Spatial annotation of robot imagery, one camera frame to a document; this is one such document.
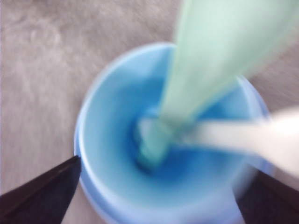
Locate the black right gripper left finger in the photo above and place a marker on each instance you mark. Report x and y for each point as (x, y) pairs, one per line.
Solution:
(43, 200)

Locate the light blue plastic cup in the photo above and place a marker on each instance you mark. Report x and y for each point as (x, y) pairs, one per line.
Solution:
(192, 187)

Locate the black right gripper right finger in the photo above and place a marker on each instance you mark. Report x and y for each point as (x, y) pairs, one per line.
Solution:
(269, 201)

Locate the mint green plastic spoon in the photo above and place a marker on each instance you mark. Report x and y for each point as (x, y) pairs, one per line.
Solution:
(216, 40)

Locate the white plastic fork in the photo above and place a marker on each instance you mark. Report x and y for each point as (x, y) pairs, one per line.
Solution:
(275, 139)

